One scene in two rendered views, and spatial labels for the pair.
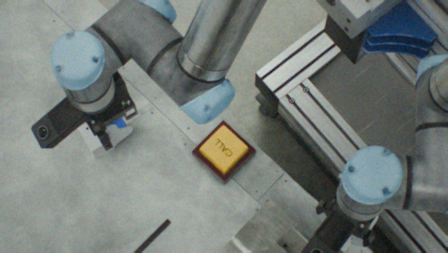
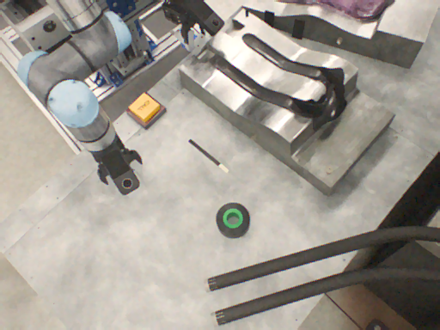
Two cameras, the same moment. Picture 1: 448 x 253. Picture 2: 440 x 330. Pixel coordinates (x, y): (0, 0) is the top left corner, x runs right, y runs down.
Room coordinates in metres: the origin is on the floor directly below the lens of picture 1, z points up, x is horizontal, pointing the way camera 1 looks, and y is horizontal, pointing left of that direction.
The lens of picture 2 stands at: (0.21, 0.63, 1.81)
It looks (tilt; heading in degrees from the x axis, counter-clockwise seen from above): 65 degrees down; 276
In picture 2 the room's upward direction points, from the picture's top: 11 degrees counter-clockwise
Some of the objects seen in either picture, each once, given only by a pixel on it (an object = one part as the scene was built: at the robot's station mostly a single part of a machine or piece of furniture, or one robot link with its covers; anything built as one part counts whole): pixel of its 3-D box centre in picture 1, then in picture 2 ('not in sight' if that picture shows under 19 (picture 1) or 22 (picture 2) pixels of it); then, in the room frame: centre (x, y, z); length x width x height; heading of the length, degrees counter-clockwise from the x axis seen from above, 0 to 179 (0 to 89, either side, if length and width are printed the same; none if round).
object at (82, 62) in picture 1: (82, 65); (78, 110); (0.49, 0.20, 1.14); 0.09 x 0.08 x 0.11; 131
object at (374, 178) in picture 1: (372, 180); not in sight; (0.31, -0.19, 1.14); 0.09 x 0.08 x 0.11; 83
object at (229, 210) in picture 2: not in sight; (233, 220); (0.23, 0.34, 0.82); 0.08 x 0.08 x 0.04
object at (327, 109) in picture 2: not in sight; (281, 75); (0.08, 0.01, 0.92); 0.35 x 0.16 x 0.09; 134
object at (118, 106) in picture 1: (100, 99); (106, 146); (0.50, 0.20, 0.98); 0.09 x 0.08 x 0.12; 120
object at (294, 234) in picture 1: (297, 245); (206, 57); (0.27, -0.10, 0.87); 0.05 x 0.05 x 0.04; 44
